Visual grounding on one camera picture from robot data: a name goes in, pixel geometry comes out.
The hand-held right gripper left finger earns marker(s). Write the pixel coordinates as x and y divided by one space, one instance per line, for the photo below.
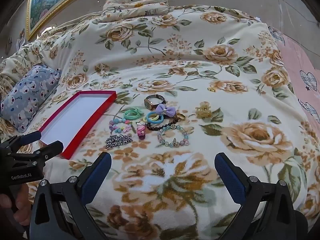
97 177

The pink heart print sheet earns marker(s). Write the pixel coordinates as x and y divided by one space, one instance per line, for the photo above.
300 60

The person's left hand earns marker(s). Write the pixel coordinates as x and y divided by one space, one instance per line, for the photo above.
25 200

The gold square wristwatch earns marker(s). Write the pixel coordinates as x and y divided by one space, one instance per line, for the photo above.
150 103

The red cardboard box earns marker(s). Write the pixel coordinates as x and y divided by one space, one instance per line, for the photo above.
75 120

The blue bear print pillow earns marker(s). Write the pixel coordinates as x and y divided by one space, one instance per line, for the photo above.
27 97

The gold hair claw clip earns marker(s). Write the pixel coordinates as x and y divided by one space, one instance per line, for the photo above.
203 111

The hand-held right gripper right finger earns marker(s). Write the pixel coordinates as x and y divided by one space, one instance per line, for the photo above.
230 177

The floral print blanket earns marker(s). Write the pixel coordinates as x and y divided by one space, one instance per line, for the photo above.
175 55

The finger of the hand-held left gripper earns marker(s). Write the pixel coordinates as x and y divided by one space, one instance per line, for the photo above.
30 136
48 148

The panda print pillow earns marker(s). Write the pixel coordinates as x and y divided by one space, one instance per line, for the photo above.
135 7

